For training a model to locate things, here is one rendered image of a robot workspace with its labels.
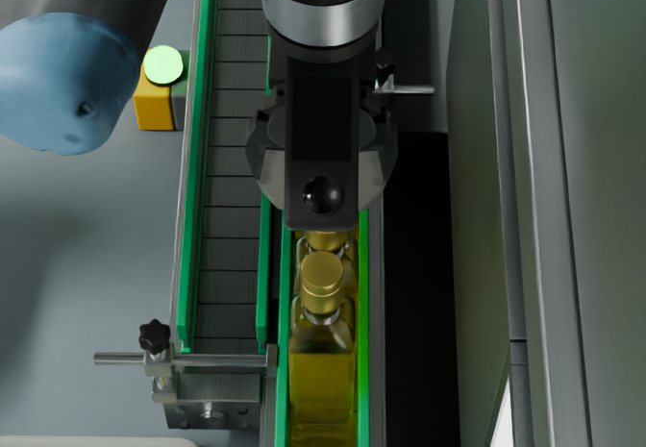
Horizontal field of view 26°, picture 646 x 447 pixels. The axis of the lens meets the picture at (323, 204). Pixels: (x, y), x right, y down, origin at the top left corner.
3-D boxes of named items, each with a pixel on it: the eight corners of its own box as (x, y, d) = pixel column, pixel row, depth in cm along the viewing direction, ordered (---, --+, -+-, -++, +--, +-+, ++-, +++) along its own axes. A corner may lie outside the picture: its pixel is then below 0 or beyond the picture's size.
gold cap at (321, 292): (343, 314, 112) (344, 288, 109) (299, 313, 112) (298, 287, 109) (343, 276, 114) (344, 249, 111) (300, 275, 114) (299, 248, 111)
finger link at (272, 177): (286, 154, 106) (313, 83, 98) (285, 220, 103) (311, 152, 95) (246, 148, 105) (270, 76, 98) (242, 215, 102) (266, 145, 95)
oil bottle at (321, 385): (351, 441, 132) (356, 339, 114) (291, 440, 132) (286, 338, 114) (351, 386, 135) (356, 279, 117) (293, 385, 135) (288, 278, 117)
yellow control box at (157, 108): (197, 134, 167) (192, 96, 160) (135, 133, 167) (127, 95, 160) (200, 86, 170) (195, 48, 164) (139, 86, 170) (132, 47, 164)
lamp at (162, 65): (182, 87, 161) (180, 71, 158) (143, 86, 161) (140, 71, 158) (185, 57, 163) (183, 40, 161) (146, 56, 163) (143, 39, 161)
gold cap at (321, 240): (348, 252, 115) (348, 224, 112) (305, 252, 115) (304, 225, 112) (347, 215, 117) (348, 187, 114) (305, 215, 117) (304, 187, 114)
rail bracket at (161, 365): (279, 407, 133) (275, 348, 123) (103, 405, 133) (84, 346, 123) (280, 378, 135) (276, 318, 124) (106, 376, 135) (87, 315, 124)
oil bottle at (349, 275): (355, 384, 135) (360, 277, 117) (296, 385, 135) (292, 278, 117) (354, 333, 138) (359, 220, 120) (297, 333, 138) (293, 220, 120)
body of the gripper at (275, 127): (377, 62, 99) (384, -56, 89) (378, 162, 94) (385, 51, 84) (269, 61, 99) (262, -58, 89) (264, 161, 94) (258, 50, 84)
